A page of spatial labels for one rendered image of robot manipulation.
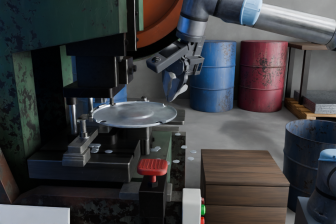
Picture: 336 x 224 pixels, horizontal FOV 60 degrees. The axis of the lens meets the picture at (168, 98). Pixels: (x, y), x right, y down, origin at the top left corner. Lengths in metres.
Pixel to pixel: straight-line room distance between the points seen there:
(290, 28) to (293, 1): 3.56
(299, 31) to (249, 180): 0.83
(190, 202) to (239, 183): 0.70
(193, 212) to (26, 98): 0.58
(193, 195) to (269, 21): 0.53
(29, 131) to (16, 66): 0.20
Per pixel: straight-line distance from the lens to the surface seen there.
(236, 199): 1.54
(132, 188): 0.85
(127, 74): 0.95
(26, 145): 0.98
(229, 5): 0.76
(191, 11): 0.76
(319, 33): 0.95
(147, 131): 0.98
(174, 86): 0.83
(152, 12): 1.33
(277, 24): 0.91
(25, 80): 0.96
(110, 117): 0.99
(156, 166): 0.70
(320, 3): 4.60
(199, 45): 0.83
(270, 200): 1.57
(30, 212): 0.95
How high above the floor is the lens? 1.08
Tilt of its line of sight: 14 degrees down
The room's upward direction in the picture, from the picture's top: straight up
